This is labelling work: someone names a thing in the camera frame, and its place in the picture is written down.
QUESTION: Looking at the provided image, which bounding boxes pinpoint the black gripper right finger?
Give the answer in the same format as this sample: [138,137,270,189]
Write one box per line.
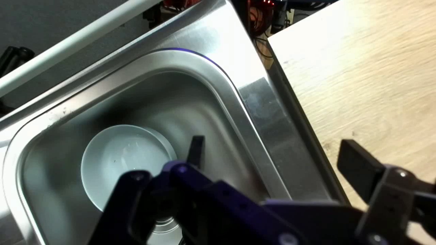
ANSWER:
[337,138,386,202]

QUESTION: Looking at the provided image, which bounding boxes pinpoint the white plate in sink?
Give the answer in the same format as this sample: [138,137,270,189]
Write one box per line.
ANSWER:
[81,123,176,210]

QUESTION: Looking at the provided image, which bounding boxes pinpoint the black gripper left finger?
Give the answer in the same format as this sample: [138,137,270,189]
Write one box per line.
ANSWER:
[187,136,205,168]

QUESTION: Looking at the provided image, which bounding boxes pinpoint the stainless steel sink unit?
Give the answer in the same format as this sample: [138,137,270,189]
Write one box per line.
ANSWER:
[2,0,346,245]

